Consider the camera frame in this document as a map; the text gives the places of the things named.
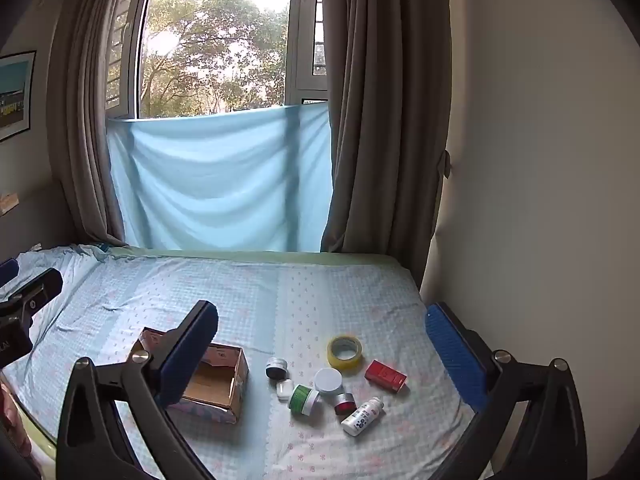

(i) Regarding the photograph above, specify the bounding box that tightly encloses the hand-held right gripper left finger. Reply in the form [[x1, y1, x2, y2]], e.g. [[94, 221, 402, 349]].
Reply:
[[56, 300, 221, 480]]

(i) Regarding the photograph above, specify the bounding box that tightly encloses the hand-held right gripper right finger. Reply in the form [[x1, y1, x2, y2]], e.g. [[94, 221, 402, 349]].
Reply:
[[425, 301, 588, 480]]

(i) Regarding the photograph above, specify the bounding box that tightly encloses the cardboard box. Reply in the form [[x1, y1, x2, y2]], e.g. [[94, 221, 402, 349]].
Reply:
[[127, 327, 250, 424]]

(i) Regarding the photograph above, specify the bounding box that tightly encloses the small red box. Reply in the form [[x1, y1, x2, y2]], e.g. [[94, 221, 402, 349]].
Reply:
[[364, 360, 407, 392]]

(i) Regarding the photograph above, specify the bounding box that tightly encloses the white pill bottle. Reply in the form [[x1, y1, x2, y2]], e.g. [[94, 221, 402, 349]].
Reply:
[[341, 396, 385, 437]]

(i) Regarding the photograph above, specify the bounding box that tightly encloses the green jar with silver lid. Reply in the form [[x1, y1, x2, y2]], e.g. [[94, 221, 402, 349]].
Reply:
[[287, 384, 322, 417]]

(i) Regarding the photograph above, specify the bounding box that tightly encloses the person's left hand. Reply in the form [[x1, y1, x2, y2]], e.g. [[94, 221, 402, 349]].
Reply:
[[0, 377, 32, 457]]

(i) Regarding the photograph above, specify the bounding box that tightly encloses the yellow tape roll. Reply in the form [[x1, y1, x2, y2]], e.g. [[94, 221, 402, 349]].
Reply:
[[327, 335, 363, 373]]

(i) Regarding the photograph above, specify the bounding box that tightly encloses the white-lid pale green jar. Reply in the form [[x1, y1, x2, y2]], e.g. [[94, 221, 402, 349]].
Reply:
[[314, 367, 345, 396]]

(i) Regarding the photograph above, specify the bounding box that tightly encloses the checked floral bed sheet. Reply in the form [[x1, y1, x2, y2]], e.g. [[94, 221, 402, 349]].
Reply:
[[0, 245, 493, 480]]

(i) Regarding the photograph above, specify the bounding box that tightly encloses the grey-brown curtain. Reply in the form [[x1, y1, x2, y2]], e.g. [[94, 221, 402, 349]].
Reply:
[[320, 0, 449, 286], [47, 0, 156, 248]]

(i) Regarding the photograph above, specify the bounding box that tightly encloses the light blue hanging cloth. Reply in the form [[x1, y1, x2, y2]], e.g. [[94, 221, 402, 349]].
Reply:
[[106, 101, 332, 252]]

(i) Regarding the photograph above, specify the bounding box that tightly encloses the framed wall picture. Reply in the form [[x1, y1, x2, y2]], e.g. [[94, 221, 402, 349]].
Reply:
[[0, 50, 38, 143]]

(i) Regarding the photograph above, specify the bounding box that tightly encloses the window with grey frame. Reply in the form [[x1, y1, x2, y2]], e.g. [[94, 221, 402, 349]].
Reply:
[[105, 0, 331, 121]]

